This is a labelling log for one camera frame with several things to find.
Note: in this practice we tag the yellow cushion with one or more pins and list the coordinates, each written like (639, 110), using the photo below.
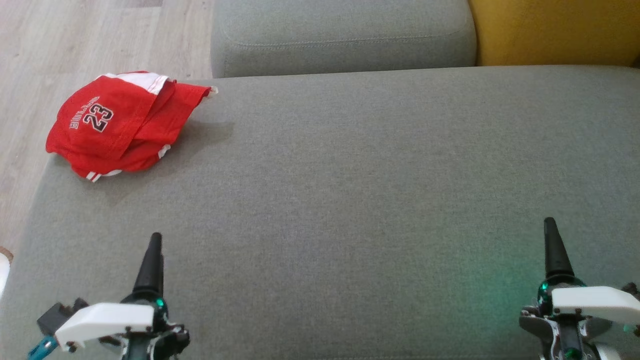
(555, 30)

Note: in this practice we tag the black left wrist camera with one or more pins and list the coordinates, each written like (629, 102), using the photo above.
(57, 316)

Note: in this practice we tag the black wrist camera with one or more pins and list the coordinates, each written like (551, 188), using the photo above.
(57, 316)
(632, 289)

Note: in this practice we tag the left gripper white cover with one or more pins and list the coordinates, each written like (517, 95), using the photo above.
(105, 320)

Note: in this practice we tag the red shirt with white sleeves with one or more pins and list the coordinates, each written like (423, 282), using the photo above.
(170, 115)

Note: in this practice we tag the white round object brown rim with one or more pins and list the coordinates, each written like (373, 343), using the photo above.
(4, 272)

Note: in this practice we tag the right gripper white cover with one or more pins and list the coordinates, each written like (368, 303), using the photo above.
(595, 302)

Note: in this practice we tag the grey sofa seat cushion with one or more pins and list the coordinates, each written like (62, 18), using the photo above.
(350, 200)

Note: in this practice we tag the teal left camera connector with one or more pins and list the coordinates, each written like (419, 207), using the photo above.
(42, 348)

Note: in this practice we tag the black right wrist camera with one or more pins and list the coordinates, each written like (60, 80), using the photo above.
(632, 289)

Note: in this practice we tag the grey sofa back cushion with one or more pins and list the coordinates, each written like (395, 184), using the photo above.
(345, 35)

